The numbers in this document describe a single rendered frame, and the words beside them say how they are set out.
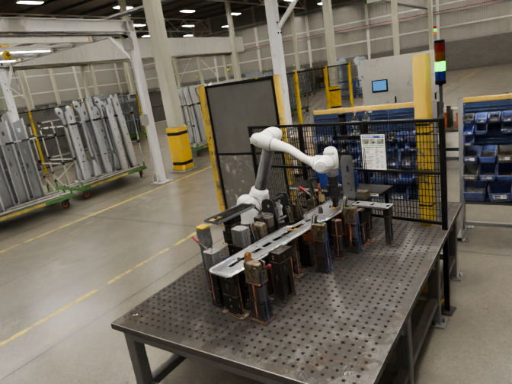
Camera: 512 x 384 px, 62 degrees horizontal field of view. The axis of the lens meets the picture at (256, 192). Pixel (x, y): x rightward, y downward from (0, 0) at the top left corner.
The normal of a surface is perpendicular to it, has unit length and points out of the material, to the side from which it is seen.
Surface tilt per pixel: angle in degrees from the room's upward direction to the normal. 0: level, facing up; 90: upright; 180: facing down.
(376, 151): 90
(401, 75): 90
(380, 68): 90
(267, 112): 90
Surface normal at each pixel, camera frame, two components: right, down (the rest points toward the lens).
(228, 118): -0.57, 0.30
